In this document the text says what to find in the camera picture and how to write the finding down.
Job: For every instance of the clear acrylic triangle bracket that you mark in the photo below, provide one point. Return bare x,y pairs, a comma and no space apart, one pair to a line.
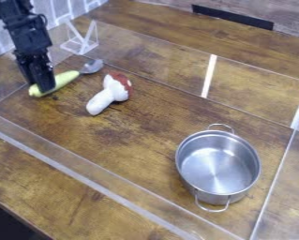
80,44

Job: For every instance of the white and red toy mushroom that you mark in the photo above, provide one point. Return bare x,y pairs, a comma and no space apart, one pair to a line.
118,90

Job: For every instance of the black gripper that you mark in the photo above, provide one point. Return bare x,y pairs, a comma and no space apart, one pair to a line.
31,40

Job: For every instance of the clear acrylic front barrier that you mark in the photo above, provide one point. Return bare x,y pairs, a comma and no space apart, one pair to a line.
168,214

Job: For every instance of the black strip on table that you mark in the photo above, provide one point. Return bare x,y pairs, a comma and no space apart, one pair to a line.
233,17

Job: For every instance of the stainless steel pot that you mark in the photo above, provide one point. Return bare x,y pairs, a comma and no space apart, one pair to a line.
220,167

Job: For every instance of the green handled metal spoon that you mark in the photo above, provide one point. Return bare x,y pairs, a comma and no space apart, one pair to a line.
66,77

